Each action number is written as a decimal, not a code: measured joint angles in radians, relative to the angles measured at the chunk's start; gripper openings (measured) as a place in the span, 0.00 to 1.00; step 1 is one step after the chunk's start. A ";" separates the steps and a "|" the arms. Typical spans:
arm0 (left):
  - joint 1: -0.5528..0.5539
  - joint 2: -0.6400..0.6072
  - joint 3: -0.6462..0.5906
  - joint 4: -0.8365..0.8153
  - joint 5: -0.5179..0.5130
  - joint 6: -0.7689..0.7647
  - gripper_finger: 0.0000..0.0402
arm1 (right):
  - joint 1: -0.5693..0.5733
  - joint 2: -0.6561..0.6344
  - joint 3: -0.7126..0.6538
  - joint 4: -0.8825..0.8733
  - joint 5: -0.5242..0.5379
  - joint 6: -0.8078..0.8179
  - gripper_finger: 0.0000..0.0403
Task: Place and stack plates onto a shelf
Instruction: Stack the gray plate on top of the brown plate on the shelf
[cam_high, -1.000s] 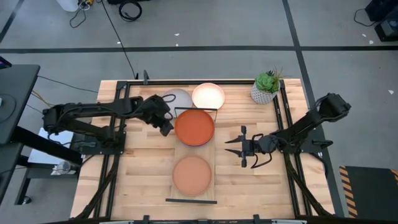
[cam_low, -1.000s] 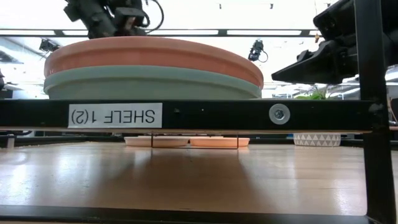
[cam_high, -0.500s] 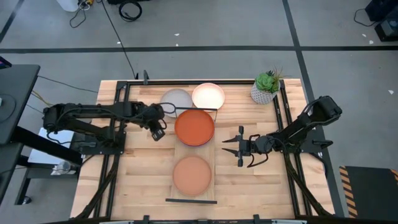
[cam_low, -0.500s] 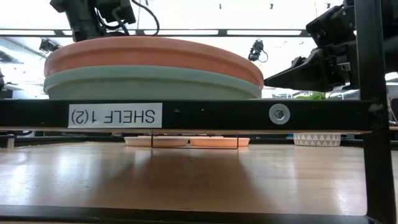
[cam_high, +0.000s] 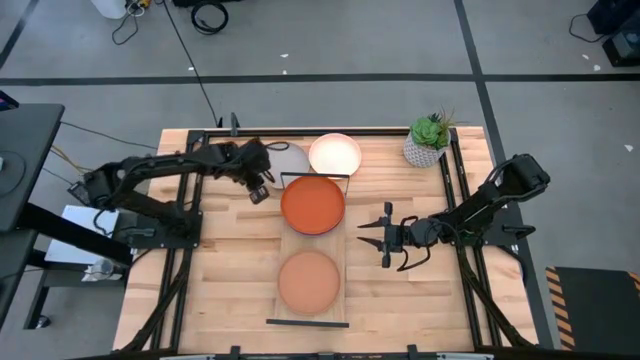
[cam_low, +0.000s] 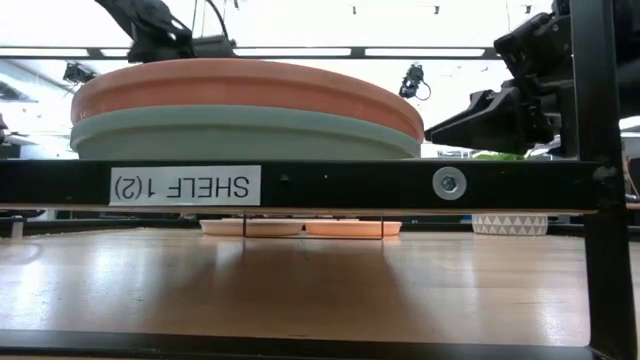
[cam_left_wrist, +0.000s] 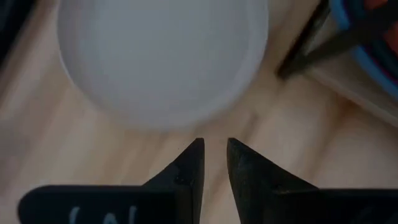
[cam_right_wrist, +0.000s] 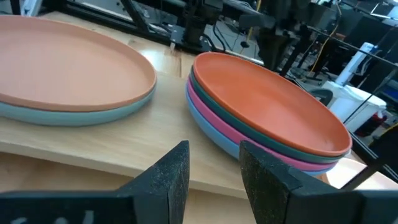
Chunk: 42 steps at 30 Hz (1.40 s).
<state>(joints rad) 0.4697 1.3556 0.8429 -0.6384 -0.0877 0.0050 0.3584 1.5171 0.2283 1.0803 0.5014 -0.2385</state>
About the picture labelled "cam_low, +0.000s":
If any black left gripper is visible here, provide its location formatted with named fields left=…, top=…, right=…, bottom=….
left=94, top=0, right=236, bottom=64

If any peach plate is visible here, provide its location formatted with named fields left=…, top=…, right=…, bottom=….
left=69, top=57, right=426, bottom=144

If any succulent in white patterned pot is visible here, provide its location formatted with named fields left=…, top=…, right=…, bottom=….
left=471, top=151, right=550, bottom=237

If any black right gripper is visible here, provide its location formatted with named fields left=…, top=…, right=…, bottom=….
left=424, top=12, right=571, bottom=155

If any black hanging camera device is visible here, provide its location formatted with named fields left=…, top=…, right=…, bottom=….
left=398, top=63, right=432, bottom=101
left=62, top=62, right=97, bottom=86

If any black aluminium table frame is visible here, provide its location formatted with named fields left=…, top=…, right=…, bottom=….
left=0, top=45, right=640, bottom=239

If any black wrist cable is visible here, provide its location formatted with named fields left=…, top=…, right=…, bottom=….
left=204, top=0, right=231, bottom=40

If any grey plate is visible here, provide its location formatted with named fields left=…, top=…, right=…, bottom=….
left=199, top=218, right=306, bottom=238

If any light blue plate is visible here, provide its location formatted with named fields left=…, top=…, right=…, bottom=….
left=69, top=104, right=423, bottom=161

